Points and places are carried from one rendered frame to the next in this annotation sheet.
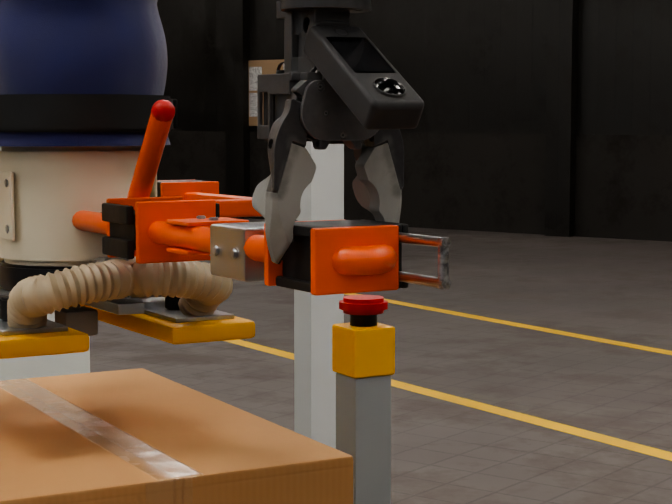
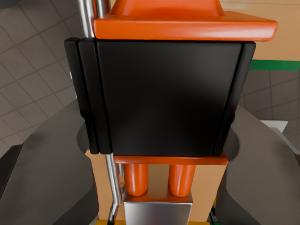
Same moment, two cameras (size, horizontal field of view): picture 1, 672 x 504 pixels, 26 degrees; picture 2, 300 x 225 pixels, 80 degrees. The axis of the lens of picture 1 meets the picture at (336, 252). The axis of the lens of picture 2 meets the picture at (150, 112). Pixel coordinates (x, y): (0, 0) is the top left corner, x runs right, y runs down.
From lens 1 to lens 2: 1.09 m
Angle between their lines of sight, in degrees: 57
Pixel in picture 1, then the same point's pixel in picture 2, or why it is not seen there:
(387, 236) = (122, 17)
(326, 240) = (246, 18)
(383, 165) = (36, 185)
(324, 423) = not seen: outside the picture
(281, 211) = (266, 128)
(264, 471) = not seen: hidden behind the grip
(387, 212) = (70, 117)
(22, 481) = (203, 168)
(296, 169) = (278, 187)
